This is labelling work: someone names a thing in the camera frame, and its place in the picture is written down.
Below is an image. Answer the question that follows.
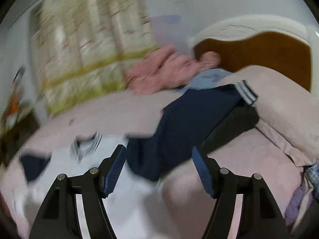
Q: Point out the white navy varsity jacket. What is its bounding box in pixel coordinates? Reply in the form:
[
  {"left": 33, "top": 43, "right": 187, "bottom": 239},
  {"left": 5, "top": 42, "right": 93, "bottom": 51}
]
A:
[{"left": 8, "top": 81, "right": 258, "bottom": 238}]

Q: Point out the pink bed sheet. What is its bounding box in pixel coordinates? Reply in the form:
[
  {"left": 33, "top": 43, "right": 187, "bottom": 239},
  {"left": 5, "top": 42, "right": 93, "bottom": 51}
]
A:
[{"left": 1, "top": 91, "right": 301, "bottom": 238}]

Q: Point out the dark wooden side table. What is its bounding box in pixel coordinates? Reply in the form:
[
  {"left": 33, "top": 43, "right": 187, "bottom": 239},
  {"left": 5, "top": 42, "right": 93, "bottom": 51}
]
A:
[{"left": 1, "top": 110, "right": 39, "bottom": 167}]

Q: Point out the folded black garment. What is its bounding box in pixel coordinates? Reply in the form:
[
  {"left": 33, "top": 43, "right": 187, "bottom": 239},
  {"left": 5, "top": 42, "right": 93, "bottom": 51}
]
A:
[{"left": 201, "top": 106, "right": 260, "bottom": 154}]

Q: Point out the pink pillow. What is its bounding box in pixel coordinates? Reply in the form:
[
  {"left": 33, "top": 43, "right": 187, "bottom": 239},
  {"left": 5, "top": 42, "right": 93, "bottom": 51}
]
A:
[{"left": 218, "top": 65, "right": 318, "bottom": 167}]

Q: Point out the orange plush toy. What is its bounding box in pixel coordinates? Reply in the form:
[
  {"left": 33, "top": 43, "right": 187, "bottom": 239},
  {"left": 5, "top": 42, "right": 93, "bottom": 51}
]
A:
[{"left": 2, "top": 80, "right": 24, "bottom": 125}]

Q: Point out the light blue pillow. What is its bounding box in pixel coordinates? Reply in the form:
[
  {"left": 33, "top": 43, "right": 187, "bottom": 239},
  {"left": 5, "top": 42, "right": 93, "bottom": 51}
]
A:
[{"left": 174, "top": 68, "right": 232, "bottom": 93}]

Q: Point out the pink crumpled quilt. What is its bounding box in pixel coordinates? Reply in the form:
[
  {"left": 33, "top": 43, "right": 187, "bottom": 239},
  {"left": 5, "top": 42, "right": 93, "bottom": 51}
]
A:
[{"left": 125, "top": 45, "right": 221, "bottom": 95}]

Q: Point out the brown white headboard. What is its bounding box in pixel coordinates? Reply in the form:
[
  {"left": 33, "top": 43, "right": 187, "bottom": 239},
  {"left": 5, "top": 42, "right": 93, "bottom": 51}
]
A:
[{"left": 193, "top": 15, "right": 318, "bottom": 94}]

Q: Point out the tree pattern curtain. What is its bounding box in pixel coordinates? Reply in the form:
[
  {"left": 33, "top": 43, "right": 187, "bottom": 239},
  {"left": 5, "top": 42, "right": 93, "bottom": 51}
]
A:
[{"left": 32, "top": 0, "right": 157, "bottom": 116}]

